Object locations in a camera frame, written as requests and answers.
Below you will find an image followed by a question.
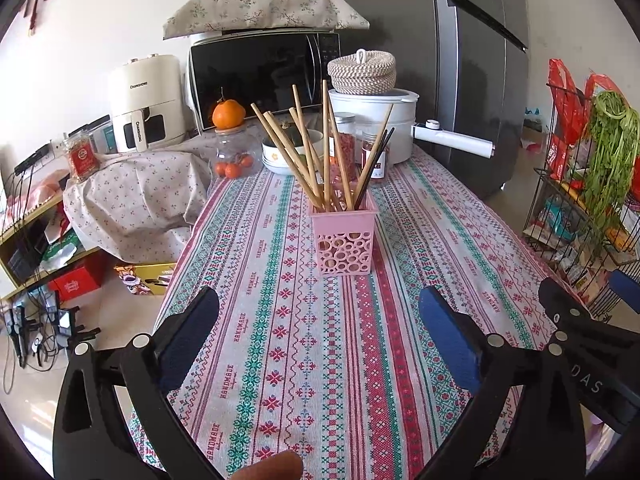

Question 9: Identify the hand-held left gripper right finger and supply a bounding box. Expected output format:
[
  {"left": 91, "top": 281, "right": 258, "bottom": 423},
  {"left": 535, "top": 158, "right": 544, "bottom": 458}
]
[{"left": 417, "top": 285, "right": 586, "bottom": 480}]

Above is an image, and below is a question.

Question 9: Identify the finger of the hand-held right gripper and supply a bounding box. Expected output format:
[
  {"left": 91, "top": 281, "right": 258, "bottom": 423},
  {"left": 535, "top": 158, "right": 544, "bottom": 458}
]
[
  {"left": 539, "top": 276, "right": 640, "bottom": 358},
  {"left": 607, "top": 269, "right": 640, "bottom": 311}
]

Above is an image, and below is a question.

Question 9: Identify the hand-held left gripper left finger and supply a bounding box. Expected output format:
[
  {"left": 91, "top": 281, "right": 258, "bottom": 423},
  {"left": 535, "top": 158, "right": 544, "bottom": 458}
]
[{"left": 52, "top": 286, "right": 223, "bottom": 480}]

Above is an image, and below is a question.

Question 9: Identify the pink plastic utensil holder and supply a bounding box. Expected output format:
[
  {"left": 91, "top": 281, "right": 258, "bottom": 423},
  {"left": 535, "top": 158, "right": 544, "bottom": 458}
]
[{"left": 307, "top": 187, "right": 378, "bottom": 277}]

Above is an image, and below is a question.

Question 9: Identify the black chopstick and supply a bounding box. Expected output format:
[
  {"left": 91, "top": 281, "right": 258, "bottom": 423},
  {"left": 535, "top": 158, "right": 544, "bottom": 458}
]
[
  {"left": 357, "top": 127, "right": 397, "bottom": 208},
  {"left": 352, "top": 130, "right": 391, "bottom": 208}
]

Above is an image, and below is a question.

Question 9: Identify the bunch of bamboo chopsticks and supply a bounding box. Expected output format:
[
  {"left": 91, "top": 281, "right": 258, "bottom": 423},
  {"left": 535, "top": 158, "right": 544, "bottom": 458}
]
[{"left": 250, "top": 79, "right": 396, "bottom": 213}]

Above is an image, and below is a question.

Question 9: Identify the person's right forearm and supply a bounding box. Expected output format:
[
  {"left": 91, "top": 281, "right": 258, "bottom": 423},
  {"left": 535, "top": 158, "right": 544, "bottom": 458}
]
[{"left": 582, "top": 410, "right": 626, "bottom": 480}]

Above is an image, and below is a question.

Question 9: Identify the person's left hand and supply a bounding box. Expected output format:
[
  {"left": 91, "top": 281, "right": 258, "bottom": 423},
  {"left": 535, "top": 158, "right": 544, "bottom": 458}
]
[{"left": 234, "top": 450, "right": 305, "bottom": 480}]

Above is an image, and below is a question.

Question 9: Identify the yellow patterned box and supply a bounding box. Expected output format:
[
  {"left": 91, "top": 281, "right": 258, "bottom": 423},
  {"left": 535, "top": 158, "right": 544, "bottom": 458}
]
[{"left": 114, "top": 261, "right": 176, "bottom": 297}]

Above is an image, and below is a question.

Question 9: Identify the teal snack packet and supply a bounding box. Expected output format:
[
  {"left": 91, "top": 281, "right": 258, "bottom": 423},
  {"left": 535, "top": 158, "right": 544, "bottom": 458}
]
[{"left": 542, "top": 197, "right": 576, "bottom": 241}]

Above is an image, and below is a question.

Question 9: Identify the red green patterned tablecloth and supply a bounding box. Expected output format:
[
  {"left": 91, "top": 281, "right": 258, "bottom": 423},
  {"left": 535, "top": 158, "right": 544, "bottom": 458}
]
[{"left": 127, "top": 145, "right": 568, "bottom": 480}]

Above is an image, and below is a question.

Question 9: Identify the red box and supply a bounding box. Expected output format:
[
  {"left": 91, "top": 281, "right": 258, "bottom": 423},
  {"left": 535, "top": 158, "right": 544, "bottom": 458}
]
[{"left": 47, "top": 262, "right": 108, "bottom": 303}]

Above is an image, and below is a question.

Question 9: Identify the bunch of leafy greens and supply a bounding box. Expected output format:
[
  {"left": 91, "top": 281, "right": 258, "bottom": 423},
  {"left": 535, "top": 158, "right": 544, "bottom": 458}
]
[{"left": 582, "top": 91, "right": 640, "bottom": 233}]

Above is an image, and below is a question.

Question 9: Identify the black device stand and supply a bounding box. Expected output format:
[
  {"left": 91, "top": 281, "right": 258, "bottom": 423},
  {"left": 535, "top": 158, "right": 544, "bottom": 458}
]
[{"left": 2, "top": 300, "right": 103, "bottom": 396}]

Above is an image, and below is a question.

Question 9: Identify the white floral cloth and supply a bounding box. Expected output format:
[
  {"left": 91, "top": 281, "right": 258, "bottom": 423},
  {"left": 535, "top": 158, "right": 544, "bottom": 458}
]
[{"left": 62, "top": 137, "right": 226, "bottom": 265}]

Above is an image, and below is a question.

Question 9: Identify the small cardboard box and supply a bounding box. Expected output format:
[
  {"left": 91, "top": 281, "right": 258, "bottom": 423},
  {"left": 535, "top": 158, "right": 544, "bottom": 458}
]
[{"left": 520, "top": 107, "right": 548, "bottom": 153}]

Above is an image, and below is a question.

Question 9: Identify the clear glass jar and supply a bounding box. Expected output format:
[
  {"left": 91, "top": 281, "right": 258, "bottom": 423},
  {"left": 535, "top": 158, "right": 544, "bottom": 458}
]
[{"left": 212, "top": 127, "right": 256, "bottom": 179}]

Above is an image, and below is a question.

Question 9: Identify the white bowl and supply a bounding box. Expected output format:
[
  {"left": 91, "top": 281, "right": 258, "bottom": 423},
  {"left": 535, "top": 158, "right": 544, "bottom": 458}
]
[{"left": 261, "top": 129, "right": 325, "bottom": 177}]

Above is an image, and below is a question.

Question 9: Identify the wooden shelf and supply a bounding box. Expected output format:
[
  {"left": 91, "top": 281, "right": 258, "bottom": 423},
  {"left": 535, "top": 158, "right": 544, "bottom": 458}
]
[{"left": 0, "top": 195, "right": 101, "bottom": 306}]

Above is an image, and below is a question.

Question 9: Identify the short labelled spice jar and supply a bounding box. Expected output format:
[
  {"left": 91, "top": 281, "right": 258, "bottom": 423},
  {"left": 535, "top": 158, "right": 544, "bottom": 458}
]
[{"left": 359, "top": 130, "right": 392, "bottom": 181}]

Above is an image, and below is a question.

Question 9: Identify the red plastic bag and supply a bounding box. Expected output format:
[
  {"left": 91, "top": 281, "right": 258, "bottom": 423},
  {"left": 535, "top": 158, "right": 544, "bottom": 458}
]
[{"left": 546, "top": 57, "right": 626, "bottom": 181}]

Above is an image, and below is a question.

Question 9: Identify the tall red spice jar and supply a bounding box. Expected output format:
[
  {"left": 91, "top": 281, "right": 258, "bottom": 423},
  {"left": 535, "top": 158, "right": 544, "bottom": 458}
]
[{"left": 327, "top": 112, "right": 358, "bottom": 188}]

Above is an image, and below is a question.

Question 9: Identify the red label clear jar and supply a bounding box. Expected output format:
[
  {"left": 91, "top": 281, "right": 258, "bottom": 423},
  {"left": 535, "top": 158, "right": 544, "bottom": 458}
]
[{"left": 62, "top": 135, "right": 100, "bottom": 183}]

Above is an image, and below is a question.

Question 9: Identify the small green pumpkin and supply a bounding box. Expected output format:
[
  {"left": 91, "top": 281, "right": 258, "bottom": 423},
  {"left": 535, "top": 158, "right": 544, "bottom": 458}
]
[{"left": 277, "top": 122, "right": 316, "bottom": 157}]

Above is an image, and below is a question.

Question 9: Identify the grey refrigerator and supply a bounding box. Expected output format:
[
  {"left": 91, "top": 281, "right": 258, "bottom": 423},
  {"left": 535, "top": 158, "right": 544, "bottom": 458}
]
[{"left": 329, "top": 0, "right": 531, "bottom": 201}]

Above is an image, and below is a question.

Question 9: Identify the orange fruit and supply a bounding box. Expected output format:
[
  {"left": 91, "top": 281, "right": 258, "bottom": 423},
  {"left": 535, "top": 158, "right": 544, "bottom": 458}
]
[{"left": 212, "top": 99, "right": 247, "bottom": 131}]

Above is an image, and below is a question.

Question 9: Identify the black power strip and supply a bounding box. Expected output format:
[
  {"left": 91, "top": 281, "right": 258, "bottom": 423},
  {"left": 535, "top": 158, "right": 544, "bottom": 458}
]
[{"left": 14, "top": 147, "right": 51, "bottom": 176}]

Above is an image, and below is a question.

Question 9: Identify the cream air fryer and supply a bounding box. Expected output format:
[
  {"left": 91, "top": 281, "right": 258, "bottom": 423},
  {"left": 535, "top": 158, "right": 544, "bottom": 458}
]
[{"left": 106, "top": 54, "right": 187, "bottom": 153}]

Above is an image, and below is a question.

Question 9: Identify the black white microwave oven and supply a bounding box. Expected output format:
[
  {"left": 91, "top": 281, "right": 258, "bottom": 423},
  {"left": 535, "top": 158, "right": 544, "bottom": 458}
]
[{"left": 187, "top": 30, "right": 342, "bottom": 133}]

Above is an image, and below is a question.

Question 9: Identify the woven lidded basket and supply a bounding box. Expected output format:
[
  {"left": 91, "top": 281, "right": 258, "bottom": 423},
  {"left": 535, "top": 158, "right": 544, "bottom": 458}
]
[{"left": 327, "top": 48, "right": 397, "bottom": 96}]

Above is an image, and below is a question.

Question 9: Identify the floral microwave cover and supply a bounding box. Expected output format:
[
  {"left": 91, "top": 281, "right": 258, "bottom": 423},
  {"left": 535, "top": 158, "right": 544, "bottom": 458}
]
[{"left": 162, "top": 0, "right": 371, "bottom": 41}]

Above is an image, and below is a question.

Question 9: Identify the black wire basket rack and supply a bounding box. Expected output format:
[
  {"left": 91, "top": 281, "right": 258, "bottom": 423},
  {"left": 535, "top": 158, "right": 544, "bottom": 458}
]
[{"left": 522, "top": 75, "right": 640, "bottom": 321}]

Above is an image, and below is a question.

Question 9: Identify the white electric pot with handle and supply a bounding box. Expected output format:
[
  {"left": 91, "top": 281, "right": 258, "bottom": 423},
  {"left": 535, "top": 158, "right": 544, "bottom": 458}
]
[{"left": 327, "top": 87, "right": 497, "bottom": 166}]

